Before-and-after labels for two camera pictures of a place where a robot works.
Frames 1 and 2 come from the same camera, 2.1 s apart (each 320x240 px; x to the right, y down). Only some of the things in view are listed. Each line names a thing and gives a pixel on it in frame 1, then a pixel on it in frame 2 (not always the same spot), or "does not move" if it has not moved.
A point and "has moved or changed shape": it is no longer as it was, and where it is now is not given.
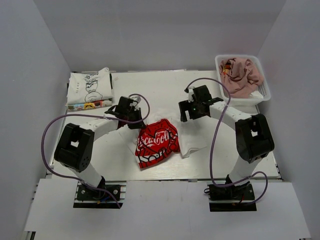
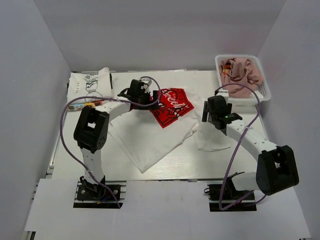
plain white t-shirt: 256,94 does not move
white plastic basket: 245,76 does not move
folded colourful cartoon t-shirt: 88,105 does not move
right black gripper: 185,105 to 205,113
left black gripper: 137,125 to 147,94
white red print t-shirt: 163,136 has moved or changed shape
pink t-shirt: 240,75 does not move
